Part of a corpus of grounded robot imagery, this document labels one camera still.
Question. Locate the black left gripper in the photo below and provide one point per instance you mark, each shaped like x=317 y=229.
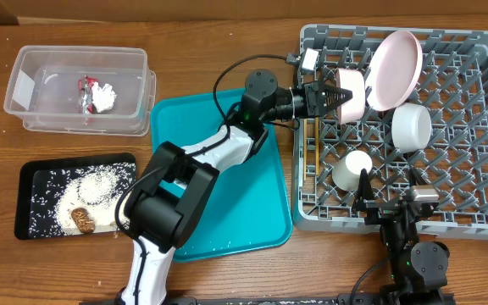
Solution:
x=314 y=98

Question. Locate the white bowl in rack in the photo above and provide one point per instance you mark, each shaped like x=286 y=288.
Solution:
x=411 y=127

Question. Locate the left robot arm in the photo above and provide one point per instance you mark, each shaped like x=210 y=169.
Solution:
x=160 y=211

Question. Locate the white plastic cup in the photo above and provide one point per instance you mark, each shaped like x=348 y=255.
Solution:
x=346 y=173

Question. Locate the white napkin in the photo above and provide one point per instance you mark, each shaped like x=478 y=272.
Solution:
x=103 y=97

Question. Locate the clear plastic bin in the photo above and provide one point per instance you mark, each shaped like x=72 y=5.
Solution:
x=43 y=89

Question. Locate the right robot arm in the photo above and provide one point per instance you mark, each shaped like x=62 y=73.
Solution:
x=418 y=268

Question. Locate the spilled white rice pile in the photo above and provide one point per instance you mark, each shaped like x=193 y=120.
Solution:
x=56 y=192

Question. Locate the red snack wrapper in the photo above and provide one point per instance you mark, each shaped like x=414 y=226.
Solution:
x=85 y=85

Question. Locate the white round plate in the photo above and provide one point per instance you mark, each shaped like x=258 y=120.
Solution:
x=394 y=71

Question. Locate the teal serving tray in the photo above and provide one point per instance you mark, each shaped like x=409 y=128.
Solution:
x=249 y=207

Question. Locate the black plastic tray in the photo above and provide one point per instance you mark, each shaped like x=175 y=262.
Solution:
x=26 y=174

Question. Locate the brown food leftover piece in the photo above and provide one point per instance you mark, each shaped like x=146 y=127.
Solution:
x=85 y=224

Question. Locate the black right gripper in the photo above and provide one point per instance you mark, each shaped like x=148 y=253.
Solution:
x=364 y=200

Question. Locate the grey dishwasher rack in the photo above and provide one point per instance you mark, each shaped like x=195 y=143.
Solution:
x=453 y=85

